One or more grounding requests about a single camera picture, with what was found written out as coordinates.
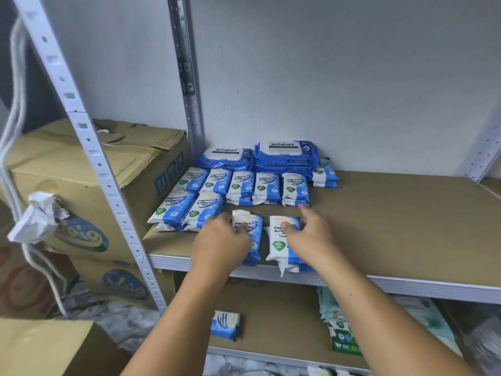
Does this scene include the group of blue wipe packets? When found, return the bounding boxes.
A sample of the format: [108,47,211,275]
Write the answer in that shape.
[147,158,341,232]

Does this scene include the cardboard box blue print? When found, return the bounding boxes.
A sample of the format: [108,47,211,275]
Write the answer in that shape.
[0,117,193,263]
[69,254,177,310]

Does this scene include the person's right forearm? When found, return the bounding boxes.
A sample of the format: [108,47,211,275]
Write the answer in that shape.
[309,250,482,376]

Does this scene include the plain cardboard box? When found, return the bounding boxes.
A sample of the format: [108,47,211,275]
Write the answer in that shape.
[0,317,130,376]

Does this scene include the person's left forearm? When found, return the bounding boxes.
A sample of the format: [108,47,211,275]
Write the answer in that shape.
[121,266,240,376]

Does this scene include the person's left hand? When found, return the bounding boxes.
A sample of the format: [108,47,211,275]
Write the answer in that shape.
[190,213,254,281]

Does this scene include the small green packets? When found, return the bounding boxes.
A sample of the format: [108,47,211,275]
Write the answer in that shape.
[330,328,365,357]

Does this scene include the grey metal shelf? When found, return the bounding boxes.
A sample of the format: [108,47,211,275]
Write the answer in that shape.
[11,0,501,376]

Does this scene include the person's right hand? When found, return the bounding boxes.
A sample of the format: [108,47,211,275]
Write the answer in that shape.
[282,203,340,268]

